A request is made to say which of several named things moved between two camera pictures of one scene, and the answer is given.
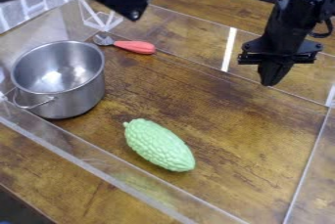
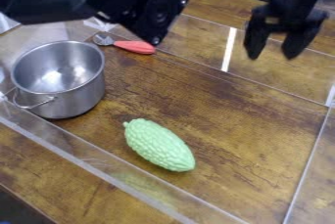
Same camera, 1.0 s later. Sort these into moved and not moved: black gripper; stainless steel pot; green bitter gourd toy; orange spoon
Moved: black gripper
Not moved: green bitter gourd toy; orange spoon; stainless steel pot
